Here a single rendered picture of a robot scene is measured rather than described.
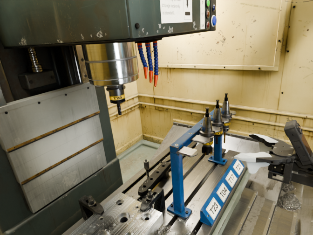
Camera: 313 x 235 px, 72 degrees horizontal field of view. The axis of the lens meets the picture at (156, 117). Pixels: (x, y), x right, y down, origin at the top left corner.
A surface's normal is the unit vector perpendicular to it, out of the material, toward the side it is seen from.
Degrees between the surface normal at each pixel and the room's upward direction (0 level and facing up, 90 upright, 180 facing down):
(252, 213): 8
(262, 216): 8
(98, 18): 90
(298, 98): 90
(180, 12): 90
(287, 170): 90
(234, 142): 24
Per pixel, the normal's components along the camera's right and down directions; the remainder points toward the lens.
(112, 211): -0.08, -0.92
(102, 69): -0.14, 0.38
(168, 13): 0.81, 0.16
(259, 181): -0.32, -0.70
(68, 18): -0.58, 0.35
